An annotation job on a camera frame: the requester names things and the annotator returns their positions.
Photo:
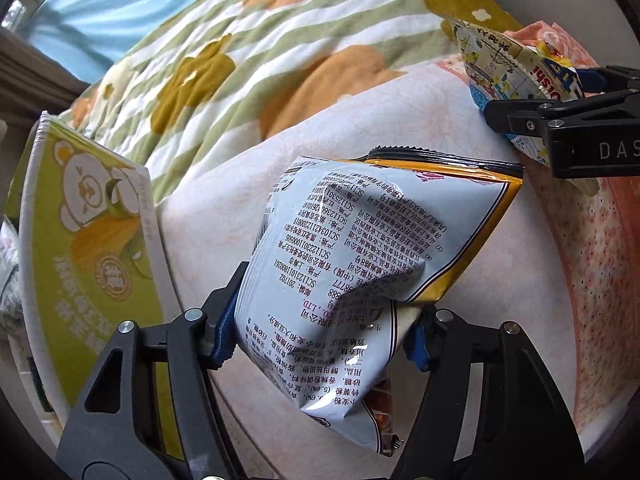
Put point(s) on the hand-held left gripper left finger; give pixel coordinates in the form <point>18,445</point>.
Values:
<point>222,325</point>

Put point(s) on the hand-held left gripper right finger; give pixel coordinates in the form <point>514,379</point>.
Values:
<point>417,347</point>

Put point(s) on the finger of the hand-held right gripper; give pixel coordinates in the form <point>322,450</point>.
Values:
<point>520,112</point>
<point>610,79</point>

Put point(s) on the small white blue snack packet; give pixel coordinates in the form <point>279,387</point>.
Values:
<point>500,65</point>

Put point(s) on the white and yellow snack packet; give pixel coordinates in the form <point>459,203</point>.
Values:
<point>350,260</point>

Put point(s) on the green and yellow cardboard box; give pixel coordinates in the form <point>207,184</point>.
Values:
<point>85,240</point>

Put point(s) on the pink and white pillow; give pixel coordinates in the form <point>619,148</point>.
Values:
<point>225,210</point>

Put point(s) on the floral striped blanket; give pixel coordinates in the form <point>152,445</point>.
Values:
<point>300,25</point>

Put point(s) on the brown curtain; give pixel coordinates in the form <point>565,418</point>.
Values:
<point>30,75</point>

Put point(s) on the light blue curtain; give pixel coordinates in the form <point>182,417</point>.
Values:
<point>75,35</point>

